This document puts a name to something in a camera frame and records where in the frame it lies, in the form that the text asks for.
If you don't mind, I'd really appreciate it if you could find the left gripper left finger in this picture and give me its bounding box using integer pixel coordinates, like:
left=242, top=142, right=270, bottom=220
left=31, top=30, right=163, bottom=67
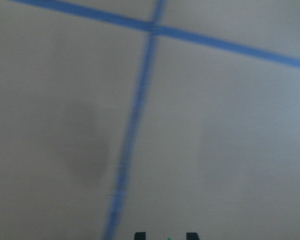
left=134, top=232, right=146, bottom=240

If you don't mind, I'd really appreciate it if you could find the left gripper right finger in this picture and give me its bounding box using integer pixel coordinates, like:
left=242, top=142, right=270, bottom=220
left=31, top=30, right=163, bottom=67
left=186, top=232, right=199, bottom=240

